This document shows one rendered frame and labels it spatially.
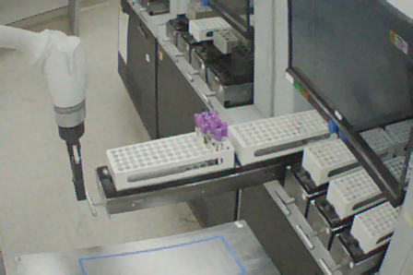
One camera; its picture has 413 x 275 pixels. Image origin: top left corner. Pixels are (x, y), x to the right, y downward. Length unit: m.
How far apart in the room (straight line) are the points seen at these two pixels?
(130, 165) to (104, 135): 1.72
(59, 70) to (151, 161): 0.37
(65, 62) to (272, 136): 0.60
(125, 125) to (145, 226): 0.80
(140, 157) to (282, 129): 0.36
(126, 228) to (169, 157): 1.14
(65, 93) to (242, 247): 0.51
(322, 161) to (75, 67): 0.65
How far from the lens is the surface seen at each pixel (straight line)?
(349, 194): 1.44
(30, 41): 1.43
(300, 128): 1.64
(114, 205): 1.51
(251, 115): 1.93
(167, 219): 2.67
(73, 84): 1.33
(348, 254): 1.35
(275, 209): 1.72
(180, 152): 1.54
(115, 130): 3.24
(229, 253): 1.32
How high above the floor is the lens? 1.74
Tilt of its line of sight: 33 degrees down
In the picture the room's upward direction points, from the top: straight up
